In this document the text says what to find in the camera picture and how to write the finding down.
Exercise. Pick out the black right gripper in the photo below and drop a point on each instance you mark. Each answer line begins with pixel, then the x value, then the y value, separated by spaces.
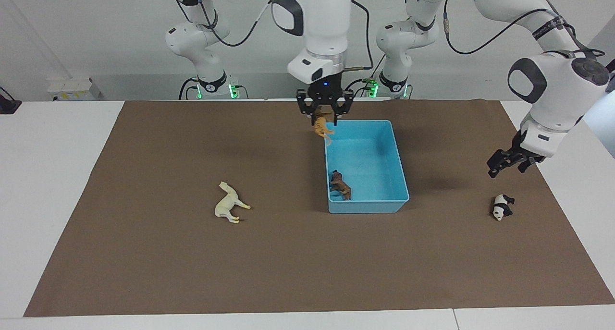
pixel 325 95

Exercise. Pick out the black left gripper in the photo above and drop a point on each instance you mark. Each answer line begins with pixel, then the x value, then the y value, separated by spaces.
pixel 521 154

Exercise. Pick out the orange striped tiger toy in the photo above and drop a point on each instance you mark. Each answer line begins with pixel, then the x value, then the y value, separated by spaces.
pixel 321 127

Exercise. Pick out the black and white panda toy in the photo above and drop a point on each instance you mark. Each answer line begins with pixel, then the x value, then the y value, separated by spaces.
pixel 501 208

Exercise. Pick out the brown lion toy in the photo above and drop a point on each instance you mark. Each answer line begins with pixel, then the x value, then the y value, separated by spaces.
pixel 340 185

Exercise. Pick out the cream horse toy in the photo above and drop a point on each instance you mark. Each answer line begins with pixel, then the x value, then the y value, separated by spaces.
pixel 228 205

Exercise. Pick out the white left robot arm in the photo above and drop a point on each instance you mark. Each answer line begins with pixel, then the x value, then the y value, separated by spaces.
pixel 557 104

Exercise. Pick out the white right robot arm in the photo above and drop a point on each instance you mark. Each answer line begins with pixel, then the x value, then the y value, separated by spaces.
pixel 326 27

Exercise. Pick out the light blue storage box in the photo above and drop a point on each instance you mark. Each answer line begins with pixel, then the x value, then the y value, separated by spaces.
pixel 370 166

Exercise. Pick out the brown table mat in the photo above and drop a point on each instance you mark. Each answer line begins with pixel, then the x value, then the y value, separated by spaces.
pixel 288 262

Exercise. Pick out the black device at table edge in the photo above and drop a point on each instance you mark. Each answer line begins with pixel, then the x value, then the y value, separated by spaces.
pixel 8 105

